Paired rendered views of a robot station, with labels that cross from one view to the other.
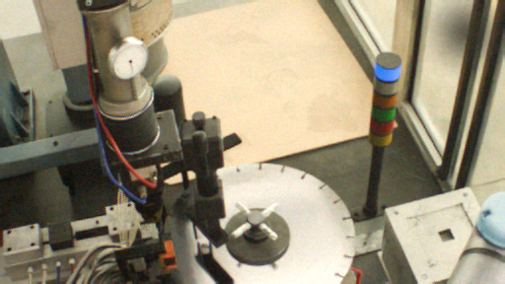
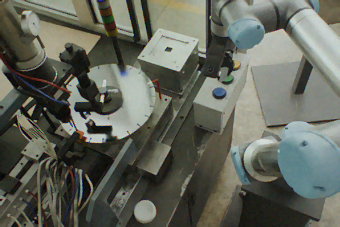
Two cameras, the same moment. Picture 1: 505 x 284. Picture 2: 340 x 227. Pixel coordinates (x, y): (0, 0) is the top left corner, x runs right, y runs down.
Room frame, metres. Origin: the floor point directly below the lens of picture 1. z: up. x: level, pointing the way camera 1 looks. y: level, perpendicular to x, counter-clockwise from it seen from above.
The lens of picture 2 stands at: (0.00, 0.38, 1.86)
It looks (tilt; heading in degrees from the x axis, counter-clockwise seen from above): 55 degrees down; 321
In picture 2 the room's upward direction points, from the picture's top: 9 degrees counter-clockwise
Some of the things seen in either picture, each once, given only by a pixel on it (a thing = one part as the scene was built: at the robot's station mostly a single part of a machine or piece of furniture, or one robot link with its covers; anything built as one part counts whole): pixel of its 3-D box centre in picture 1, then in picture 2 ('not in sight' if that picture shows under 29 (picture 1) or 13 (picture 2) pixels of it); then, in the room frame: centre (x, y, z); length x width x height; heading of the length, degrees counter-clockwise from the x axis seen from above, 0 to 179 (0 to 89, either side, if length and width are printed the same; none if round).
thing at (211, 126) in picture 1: (205, 168); (80, 72); (0.65, 0.13, 1.17); 0.06 x 0.05 x 0.20; 98
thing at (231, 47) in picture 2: not in sight; (224, 43); (0.46, -0.24, 1.11); 0.09 x 0.08 x 0.12; 107
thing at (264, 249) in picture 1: (256, 232); (105, 97); (0.70, 0.07, 0.96); 0.11 x 0.11 x 0.03
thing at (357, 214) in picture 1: (370, 208); not in sight; (0.91, -0.14, 0.76); 0.09 x 0.03 x 0.03; 107
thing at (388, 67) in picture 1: (388, 66); not in sight; (0.91, -0.14, 1.14); 0.05 x 0.04 x 0.03; 17
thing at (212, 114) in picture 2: not in sight; (222, 91); (0.49, -0.28, 0.82); 0.28 x 0.11 x 0.15; 107
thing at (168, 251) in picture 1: (146, 260); (73, 147); (0.64, 0.26, 0.95); 0.10 x 0.03 x 0.07; 107
